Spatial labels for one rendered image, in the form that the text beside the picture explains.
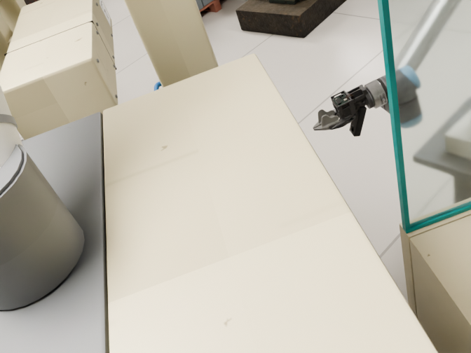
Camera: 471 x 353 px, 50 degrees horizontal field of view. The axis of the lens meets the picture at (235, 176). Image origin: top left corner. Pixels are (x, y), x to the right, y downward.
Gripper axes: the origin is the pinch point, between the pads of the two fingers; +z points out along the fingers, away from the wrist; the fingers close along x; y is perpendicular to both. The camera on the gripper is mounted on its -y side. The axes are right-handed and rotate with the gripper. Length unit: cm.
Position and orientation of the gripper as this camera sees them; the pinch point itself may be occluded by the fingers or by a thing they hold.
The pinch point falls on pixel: (317, 129)
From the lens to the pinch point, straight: 178.5
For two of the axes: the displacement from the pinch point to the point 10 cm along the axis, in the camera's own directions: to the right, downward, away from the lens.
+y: -4.0, -6.7, -6.3
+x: 2.2, 5.9, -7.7
